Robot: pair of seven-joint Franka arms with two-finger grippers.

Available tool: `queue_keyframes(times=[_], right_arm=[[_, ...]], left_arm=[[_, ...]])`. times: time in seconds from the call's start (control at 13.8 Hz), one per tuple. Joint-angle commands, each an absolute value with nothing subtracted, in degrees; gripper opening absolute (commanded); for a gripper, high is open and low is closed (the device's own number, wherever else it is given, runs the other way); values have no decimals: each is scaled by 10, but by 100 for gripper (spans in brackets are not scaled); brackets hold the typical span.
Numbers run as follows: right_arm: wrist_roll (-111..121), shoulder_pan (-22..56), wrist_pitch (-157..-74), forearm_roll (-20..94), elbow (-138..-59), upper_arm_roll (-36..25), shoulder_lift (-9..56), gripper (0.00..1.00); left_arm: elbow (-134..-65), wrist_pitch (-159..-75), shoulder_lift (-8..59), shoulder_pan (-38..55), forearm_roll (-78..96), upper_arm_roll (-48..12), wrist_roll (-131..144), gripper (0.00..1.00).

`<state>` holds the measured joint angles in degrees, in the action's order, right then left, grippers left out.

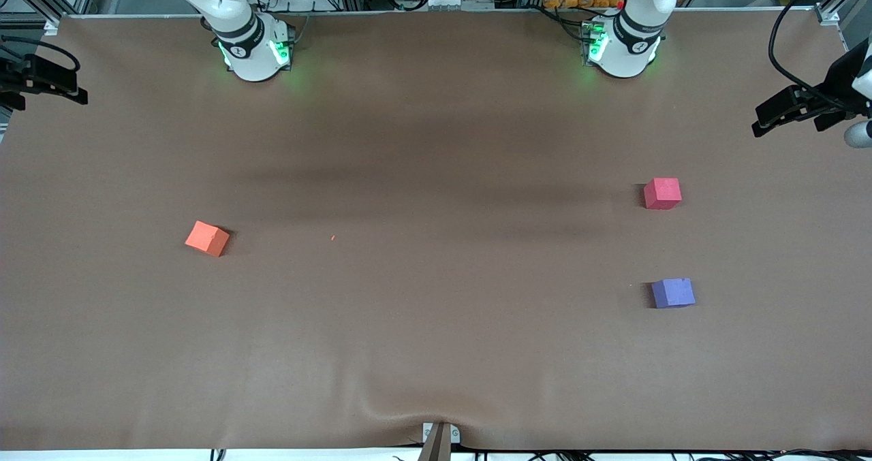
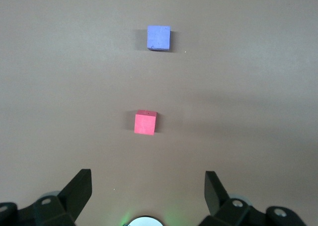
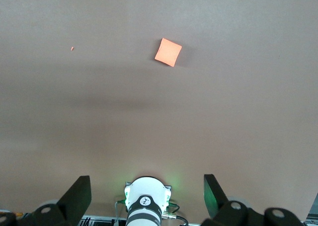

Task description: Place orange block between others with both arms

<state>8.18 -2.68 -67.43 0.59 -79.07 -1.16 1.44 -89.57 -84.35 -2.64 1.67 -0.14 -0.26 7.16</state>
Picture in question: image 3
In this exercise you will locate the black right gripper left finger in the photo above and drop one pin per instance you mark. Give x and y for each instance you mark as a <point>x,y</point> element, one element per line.
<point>69,206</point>

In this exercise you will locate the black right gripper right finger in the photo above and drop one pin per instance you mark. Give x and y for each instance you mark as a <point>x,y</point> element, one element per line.
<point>218,208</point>

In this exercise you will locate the orange foam block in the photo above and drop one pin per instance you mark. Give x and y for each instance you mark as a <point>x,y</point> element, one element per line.
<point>168,52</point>

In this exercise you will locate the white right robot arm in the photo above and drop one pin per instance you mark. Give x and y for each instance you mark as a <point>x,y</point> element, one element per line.
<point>146,190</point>

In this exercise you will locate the brown table cover sheet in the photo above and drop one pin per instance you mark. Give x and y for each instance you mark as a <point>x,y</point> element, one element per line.
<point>159,116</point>

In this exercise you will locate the aluminium table frame rail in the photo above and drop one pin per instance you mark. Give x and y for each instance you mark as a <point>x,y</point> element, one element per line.
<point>104,220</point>

